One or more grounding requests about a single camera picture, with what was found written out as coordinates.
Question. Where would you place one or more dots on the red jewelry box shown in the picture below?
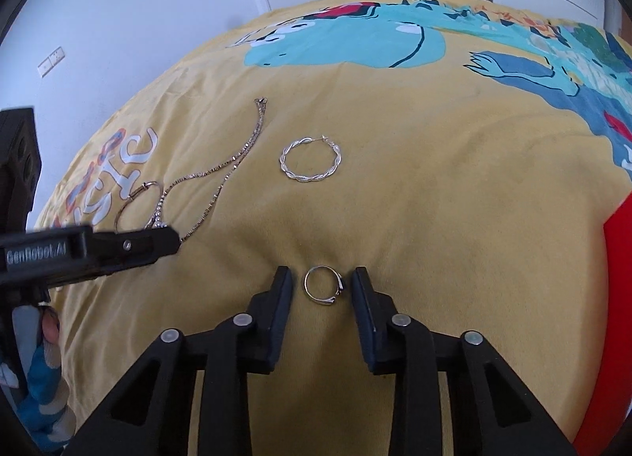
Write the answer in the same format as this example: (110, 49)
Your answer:
(617, 313)

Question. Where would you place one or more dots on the yellow dinosaur printed blanket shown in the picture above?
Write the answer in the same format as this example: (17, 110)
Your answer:
(444, 214)

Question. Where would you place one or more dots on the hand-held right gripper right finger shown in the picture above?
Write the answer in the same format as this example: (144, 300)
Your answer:
(363, 322)

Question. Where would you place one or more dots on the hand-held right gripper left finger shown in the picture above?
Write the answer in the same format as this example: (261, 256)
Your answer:
(282, 318)

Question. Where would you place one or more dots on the white wall switch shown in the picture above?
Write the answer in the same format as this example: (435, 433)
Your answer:
(52, 61)

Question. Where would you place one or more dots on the silver twisted hoop earring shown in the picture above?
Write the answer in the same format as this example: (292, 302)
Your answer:
(302, 179)

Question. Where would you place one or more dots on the person's left hand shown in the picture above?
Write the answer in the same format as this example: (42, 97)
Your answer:
(50, 327)

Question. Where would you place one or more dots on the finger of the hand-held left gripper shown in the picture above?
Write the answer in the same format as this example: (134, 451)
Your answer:
(148, 244)

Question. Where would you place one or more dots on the thin gold bangle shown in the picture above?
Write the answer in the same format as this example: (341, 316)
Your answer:
(144, 185)

